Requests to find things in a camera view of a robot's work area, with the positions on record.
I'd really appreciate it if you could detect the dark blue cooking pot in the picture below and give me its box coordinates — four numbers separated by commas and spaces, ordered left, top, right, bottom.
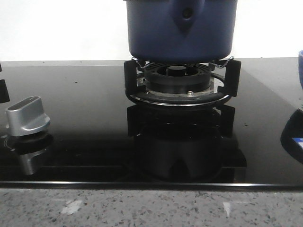
125, 0, 238, 63

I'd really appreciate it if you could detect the light blue plastic bowl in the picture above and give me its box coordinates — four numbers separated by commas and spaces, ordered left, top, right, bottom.
298, 50, 303, 88

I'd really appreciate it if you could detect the black pot support grate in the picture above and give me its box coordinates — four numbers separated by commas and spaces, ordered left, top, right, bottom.
124, 57, 241, 108

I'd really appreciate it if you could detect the black left pot support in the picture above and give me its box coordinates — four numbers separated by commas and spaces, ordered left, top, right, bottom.
0, 61, 10, 104

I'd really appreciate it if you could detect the black round gas burner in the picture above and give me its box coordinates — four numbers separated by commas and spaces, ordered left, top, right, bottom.
137, 63, 214, 98

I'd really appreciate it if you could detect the black glass stove top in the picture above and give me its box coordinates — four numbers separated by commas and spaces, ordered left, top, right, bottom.
0, 58, 303, 191

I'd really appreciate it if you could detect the silver stove control knob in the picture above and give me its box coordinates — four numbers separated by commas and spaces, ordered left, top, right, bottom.
6, 96, 50, 137

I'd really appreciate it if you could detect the blue white stove label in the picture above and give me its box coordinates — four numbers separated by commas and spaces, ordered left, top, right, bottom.
292, 138, 303, 149

